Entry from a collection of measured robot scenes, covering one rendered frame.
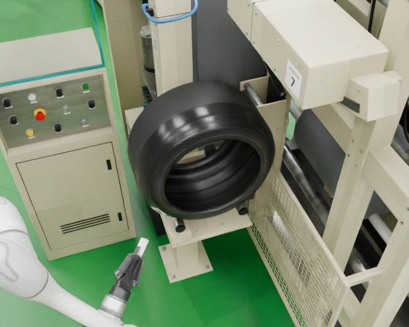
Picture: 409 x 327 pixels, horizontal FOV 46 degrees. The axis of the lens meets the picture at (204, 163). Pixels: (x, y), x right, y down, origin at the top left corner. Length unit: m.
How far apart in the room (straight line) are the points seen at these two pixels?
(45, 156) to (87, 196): 0.39
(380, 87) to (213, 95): 0.64
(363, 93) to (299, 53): 0.20
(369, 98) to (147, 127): 0.79
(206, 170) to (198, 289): 0.94
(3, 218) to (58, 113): 1.05
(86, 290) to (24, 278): 1.62
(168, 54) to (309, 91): 0.70
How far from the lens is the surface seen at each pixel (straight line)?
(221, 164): 2.17
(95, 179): 2.66
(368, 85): 1.38
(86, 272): 3.05
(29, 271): 1.38
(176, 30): 1.84
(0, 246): 1.34
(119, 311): 1.83
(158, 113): 1.76
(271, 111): 2.16
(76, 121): 2.45
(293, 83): 1.42
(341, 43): 1.44
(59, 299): 1.54
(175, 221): 2.02
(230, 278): 2.94
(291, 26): 1.49
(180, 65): 1.93
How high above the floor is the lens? 2.51
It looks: 45 degrees down
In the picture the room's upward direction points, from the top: 1 degrees counter-clockwise
